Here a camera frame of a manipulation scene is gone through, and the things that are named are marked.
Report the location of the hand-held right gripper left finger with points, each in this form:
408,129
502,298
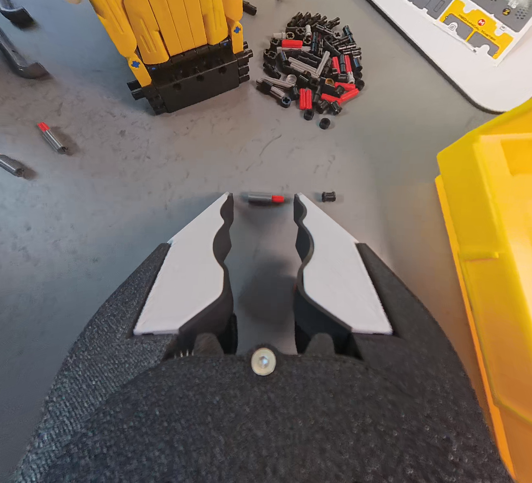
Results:
187,283

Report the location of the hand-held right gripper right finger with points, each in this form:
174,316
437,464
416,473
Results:
345,283

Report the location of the red lego axle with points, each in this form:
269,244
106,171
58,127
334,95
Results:
277,199
42,126

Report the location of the yellow plastic bin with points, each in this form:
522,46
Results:
498,283

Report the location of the yellow lego vehicle model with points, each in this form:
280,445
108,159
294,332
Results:
166,13

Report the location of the grey lego elbow with axle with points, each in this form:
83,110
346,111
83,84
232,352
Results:
16,13

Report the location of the black lego pin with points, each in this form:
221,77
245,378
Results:
249,8
328,197

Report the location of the pile of red black pins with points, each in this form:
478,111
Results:
311,67

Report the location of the white and wooden book stand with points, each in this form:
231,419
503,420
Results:
478,75

